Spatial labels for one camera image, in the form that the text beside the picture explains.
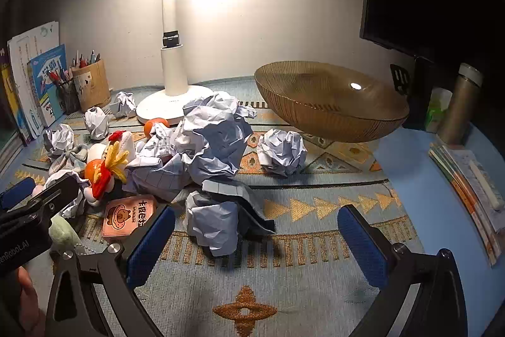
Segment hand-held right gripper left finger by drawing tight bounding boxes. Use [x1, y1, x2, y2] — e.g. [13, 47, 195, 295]
[45, 205, 177, 337]

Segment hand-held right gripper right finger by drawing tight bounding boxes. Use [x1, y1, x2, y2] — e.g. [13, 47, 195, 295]
[337, 204, 470, 337]

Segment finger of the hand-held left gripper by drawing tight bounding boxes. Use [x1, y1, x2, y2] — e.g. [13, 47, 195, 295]
[0, 176, 37, 210]
[8, 173, 83, 221]

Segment white paper ball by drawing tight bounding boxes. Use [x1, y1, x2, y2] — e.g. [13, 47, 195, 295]
[43, 123, 75, 158]
[256, 129, 308, 178]
[185, 189, 241, 258]
[109, 91, 137, 119]
[84, 106, 110, 141]
[43, 169, 91, 219]

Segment pink bear print box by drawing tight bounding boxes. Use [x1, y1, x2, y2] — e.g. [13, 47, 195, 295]
[102, 194, 157, 243]

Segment three-ball dumpling plush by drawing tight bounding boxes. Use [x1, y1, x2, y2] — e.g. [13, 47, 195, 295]
[31, 183, 97, 256]

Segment lined paper sheet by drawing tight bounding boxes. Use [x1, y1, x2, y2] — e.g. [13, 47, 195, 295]
[122, 151, 198, 203]

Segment white cat plush toy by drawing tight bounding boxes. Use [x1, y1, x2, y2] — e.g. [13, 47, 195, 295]
[85, 130, 137, 207]

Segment printed paper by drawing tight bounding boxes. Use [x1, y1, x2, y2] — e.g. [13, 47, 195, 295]
[136, 122, 178, 164]

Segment large paper wad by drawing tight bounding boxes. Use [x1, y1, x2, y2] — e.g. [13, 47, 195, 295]
[174, 90, 257, 188]

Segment woven wicker basket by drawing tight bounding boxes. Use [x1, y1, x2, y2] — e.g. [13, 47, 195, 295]
[253, 61, 411, 143]

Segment person's left hand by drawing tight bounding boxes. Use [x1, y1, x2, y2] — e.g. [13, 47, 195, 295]
[16, 266, 46, 337]

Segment plaid fabric bow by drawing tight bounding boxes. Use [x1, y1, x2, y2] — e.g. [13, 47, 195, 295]
[47, 143, 89, 177]

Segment blue patterned woven mat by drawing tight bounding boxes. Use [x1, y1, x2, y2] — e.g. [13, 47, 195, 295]
[0, 76, 431, 337]

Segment black mesh pen holder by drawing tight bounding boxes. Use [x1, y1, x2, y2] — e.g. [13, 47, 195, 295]
[57, 78, 81, 116]

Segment wooden pen holder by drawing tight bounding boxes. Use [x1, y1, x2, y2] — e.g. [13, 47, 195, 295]
[72, 58, 111, 112]

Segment stack of thin booklets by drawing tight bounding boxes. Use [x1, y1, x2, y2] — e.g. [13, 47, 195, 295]
[428, 141, 505, 267]

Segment bunch of coloured pens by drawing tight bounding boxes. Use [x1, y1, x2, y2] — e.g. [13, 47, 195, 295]
[71, 50, 102, 69]
[46, 66, 75, 87]

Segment blue book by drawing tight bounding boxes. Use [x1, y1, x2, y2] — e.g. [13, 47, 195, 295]
[27, 44, 68, 128]

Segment white stick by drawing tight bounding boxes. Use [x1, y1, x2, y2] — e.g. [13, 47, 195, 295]
[467, 159, 505, 209]

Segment green tissue pack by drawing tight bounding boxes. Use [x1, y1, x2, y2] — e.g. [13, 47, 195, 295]
[424, 86, 454, 133]

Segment black monitor stand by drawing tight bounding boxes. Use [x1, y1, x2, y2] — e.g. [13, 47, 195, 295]
[402, 55, 438, 130]

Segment white desk lamp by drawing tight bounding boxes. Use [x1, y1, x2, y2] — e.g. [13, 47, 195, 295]
[135, 0, 222, 124]

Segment grey thermos bottle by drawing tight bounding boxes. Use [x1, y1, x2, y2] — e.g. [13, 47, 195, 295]
[436, 63, 484, 146]

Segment blue booklets against wall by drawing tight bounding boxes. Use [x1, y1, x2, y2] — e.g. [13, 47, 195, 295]
[7, 21, 61, 140]

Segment black perforated bracket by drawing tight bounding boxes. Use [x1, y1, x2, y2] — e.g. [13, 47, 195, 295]
[390, 63, 411, 97]

